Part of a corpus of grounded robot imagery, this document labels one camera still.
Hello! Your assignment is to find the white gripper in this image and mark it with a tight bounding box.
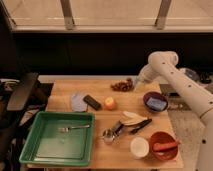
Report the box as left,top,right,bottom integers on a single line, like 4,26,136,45
134,64,153,90

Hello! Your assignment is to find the white cup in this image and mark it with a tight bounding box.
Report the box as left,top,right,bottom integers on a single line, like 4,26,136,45
130,137,149,159

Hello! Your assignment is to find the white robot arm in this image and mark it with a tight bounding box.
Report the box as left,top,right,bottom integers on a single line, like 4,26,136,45
134,51,213,171

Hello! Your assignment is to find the green plastic tray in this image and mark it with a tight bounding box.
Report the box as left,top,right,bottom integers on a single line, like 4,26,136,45
19,111,95,167

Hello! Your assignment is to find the bunch of brown grapes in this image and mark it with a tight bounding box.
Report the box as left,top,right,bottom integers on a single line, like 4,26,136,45
111,78,133,92

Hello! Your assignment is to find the dark purple bowl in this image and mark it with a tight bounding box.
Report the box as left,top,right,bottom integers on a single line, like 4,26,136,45
143,91,168,113

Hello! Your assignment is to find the blue sponge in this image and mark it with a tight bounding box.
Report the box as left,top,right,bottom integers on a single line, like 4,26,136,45
146,98,167,111

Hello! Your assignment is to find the grey plate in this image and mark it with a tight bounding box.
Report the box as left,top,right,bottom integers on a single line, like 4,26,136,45
180,68,199,82

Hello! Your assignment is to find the orange fruit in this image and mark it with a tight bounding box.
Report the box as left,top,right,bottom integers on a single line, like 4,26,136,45
104,97,116,110

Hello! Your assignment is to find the cream banana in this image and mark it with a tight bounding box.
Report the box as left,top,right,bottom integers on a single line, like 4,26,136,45
121,111,147,126

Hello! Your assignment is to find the black rectangular block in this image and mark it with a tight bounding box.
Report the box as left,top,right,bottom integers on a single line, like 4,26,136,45
83,95,101,110

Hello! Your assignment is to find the red bowl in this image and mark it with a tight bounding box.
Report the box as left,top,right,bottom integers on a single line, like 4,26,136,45
149,131,180,161

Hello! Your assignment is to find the orange carrot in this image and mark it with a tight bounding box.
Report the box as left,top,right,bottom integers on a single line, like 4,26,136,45
153,141,180,152

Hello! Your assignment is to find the metal ice cream scoop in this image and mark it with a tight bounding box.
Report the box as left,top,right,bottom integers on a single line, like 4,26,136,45
102,121,124,144

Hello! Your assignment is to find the silver fork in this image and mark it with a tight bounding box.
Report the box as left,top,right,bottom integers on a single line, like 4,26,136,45
58,125,90,133

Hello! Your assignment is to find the black chair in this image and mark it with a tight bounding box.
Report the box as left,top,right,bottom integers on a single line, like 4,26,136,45
0,73,48,171

